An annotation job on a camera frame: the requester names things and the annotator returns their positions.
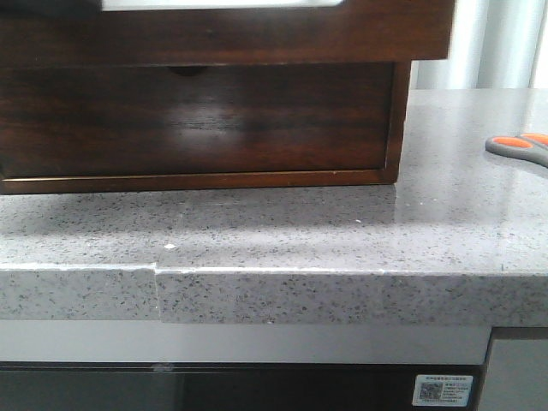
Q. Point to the grey orange scissors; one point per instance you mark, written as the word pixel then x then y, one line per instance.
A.
pixel 530 147

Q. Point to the wooden drawer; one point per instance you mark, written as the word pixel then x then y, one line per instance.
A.
pixel 214 124
pixel 351 32

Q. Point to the dark wooden drawer cabinet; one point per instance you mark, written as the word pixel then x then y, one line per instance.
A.
pixel 396 128

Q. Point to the white QR code sticker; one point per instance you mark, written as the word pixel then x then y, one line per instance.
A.
pixel 442 390

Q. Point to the white curtain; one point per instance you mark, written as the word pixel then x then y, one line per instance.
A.
pixel 494 44

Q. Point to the grey cabinet door panel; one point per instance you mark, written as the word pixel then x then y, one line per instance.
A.
pixel 516 370

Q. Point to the black glass appliance door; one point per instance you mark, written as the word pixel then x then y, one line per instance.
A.
pixel 219 387

